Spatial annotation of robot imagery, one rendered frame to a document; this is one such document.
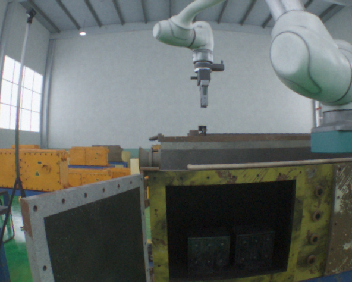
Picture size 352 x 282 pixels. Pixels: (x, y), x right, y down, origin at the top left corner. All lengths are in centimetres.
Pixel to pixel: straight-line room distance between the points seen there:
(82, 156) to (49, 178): 608
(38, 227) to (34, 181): 379
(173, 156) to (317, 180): 64
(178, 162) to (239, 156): 25
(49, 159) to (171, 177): 321
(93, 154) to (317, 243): 925
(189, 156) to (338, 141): 68
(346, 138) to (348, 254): 85
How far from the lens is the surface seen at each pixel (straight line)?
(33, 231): 56
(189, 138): 119
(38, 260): 58
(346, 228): 141
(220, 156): 120
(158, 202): 114
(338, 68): 65
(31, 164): 434
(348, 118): 78
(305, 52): 58
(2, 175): 469
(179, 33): 116
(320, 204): 131
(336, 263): 146
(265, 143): 125
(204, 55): 124
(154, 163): 131
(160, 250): 120
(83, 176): 739
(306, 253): 136
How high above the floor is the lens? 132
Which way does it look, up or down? 2 degrees up
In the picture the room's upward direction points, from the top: 1 degrees counter-clockwise
